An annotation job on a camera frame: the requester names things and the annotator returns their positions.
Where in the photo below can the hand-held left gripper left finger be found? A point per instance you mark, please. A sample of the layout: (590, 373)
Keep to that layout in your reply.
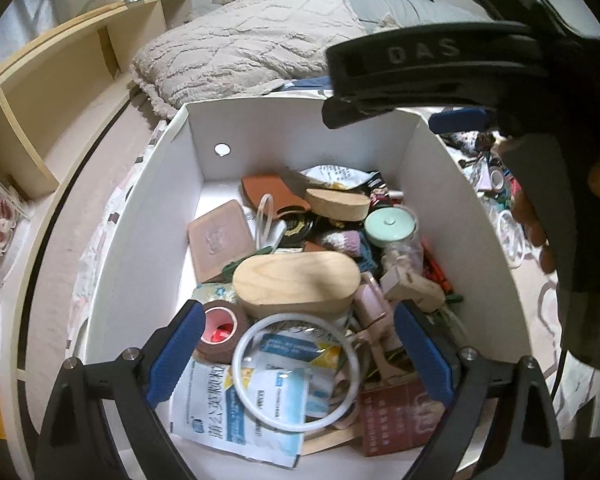
(175, 355)

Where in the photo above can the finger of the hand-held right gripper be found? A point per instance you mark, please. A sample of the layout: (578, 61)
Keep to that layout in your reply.
(460, 120)

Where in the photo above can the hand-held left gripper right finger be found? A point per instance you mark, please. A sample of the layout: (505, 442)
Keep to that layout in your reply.
(425, 355)

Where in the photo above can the brown tape roll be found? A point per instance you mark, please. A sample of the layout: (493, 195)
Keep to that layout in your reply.
(220, 347)

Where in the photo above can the white blue medicine packet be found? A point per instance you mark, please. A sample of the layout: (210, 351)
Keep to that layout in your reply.
(210, 410)

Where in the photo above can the white shoe box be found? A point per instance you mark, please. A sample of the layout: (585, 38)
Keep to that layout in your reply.
(145, 240)

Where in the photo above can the large oval wooden box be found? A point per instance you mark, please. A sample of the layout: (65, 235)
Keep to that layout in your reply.
(295, 280)

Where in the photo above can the person's right hand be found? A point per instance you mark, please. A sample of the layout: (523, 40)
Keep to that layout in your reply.
(532, 230)

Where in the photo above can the grey pillow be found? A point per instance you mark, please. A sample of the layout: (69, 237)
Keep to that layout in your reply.
(410, 12)

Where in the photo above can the wooden toy figure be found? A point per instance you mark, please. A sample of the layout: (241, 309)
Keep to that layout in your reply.
(412, 290)

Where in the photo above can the pink plastic holder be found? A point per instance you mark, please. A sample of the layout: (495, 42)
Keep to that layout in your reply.
(372, 310)

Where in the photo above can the pale blue floral packet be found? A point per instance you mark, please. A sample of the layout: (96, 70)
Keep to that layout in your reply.
(215, 294)

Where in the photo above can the orange pen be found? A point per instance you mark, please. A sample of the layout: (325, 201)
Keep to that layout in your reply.
(437, 272)

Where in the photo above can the blue yellow medicine packet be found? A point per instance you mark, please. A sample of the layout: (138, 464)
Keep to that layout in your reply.
(295, 350)

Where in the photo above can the pink brown square block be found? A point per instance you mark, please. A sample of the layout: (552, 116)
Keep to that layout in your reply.
(220, 242)

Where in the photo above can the translucent white loop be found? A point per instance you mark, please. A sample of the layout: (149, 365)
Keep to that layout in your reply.
(501, 240)

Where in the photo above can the glass jar with mint lid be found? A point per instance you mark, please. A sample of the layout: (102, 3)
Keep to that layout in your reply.
(390, 227)

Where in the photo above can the flat wooden stick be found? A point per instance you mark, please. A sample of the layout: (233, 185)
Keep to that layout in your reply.
(330, 442)

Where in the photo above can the knitted purple teal piece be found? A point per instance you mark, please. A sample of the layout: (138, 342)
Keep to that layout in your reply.
(347, 245)

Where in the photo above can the white green snack packet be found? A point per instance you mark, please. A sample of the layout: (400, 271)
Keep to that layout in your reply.
(335, 175)

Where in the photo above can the small oval wooden box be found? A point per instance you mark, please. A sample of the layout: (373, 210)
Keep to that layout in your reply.
(337, 205)

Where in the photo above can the black round tin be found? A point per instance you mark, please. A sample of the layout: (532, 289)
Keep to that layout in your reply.
(297, 227)

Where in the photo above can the beige fuzzy blanket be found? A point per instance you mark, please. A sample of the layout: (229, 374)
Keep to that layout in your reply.
(250, 45)

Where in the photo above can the brown leather pouch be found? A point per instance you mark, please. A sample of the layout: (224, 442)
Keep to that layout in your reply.
(265, 192)

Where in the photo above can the wooden shelf unit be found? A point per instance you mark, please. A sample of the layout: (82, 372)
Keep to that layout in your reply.
(55, 85)

